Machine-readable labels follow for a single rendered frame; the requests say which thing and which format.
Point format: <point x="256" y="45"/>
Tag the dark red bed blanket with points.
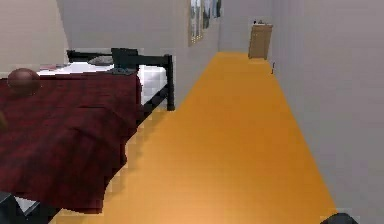
<point x="70" y="133"/>

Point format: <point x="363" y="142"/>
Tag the grey pillow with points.
<point x="101" y="60"/>

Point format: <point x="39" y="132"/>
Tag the black laptop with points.
<point x="124" y="60"/>

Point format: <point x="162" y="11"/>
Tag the tan wooden cupboard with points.
<point x="260" y="41"/>

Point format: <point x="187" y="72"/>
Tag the framed wall picture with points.
<point x="217" y="8"/>
<point x="207" y="13"/>
<point x="195" y="20"/>

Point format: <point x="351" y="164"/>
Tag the brown ball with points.
<point x="23" y="81"/>

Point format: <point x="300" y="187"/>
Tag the small dark object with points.
<point x="259" y="22"/>

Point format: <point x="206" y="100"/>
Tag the black frame bed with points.
<point x="156" y="78"/>

